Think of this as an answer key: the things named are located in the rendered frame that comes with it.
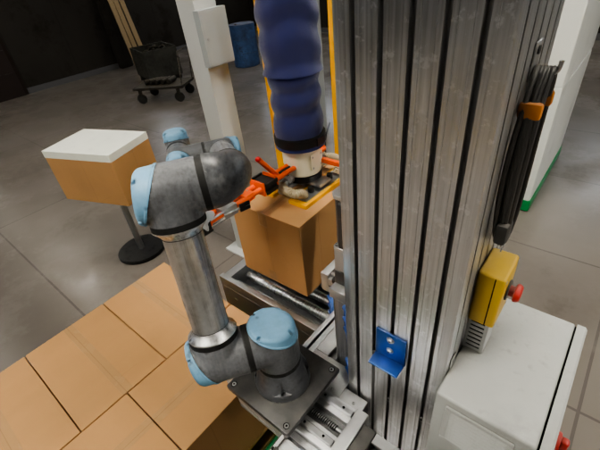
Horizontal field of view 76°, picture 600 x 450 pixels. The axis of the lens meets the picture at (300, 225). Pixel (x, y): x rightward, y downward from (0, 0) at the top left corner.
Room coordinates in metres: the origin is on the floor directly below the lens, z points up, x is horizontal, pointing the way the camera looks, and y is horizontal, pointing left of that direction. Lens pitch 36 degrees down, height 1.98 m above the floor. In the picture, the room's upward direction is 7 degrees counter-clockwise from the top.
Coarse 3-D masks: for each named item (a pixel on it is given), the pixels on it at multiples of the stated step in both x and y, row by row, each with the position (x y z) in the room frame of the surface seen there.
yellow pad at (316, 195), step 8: (328, 176) 1.55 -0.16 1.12; (336, 176) 1.57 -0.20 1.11; (328, 184) 1.51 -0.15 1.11; (336, 184) 1.51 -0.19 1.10; (312, 192) 1.45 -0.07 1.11; (320, 192) 1.45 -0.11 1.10; (328, 192) 1.47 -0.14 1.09; (296, 200) 1.41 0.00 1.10; (304, 200) 1.39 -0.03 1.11; (312, 200) 1.40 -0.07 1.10; (304, 208) 1.36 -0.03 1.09
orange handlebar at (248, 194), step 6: (324, 150) 1.65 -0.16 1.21; (324, 162) 1.53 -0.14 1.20; (330, 162) 1.51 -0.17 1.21; (336, 162) 1.49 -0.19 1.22; (282, 168) 1.50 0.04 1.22; (288, 168) 1.49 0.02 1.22; (294, 168) 1.49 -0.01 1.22; (282, 174) 1.44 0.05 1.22; (252, 186) 1.37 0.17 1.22; (246, 192) 1.32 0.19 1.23; (252, 192) 1.31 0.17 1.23; (258, 192) 1.33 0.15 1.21; (240, 198) 1.32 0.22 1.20; (246, 198) 1.28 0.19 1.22; (252, 198) 1.31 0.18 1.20; (222, 216) 1.19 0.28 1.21
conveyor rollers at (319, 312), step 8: (248, 272) 1.60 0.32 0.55; (256, 280) 1.54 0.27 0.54; (264, 280) 1.52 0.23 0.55; (272, 288) 1.46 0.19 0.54; (280, 288) 1.45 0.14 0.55; (280, 296) 1.41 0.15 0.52; (288, 296) 1.39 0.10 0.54; (296, 296) 1.37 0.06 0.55; (312, 296) 1.38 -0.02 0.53; (320, 296) 1.36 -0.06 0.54; (280, 304) 1.33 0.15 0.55; (296, 304) 1.34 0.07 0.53; (304, 304) 1.32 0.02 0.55; (312, 304) 1.31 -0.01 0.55; (296, 312) 1.27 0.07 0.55; (312, 312) 1.27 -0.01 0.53; (320, 312) 1.25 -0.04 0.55; (328, 312) 1.24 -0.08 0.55
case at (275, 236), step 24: (240, 216) 1.47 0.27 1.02; (264, 216) 1.36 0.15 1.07; (288, 216) 1.32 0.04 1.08; (312, 216) 1.30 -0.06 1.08; (240, 240) 1.50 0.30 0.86; (264, 240) 1.38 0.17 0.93; (288, 240) 1.28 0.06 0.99; (312, 240) 1.29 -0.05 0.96; (336, 240) 1.42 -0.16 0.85; (264, 264) 1.40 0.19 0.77; (288, 264) 1.29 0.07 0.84; (312, 264) 1.28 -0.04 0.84; (312, 288) 1.27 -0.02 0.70
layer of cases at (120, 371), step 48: (144, 288) 1.58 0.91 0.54; (96, 336) 1.28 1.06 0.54; (144, 336) 1.25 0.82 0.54; (0, 384) 1.07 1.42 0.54; (48, 384) 1.04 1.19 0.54; (96, 384) 1.01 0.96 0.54; (144, 384) 0.98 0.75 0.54; (192, 384) 0.95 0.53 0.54; (0, 432) 0.84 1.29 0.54; (48, 432) 0.82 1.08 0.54; (96, 432) 0.80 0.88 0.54; (144, 432) 0.77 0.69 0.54; (192, 432) 0.75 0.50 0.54; (240, 432) 0.85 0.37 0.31
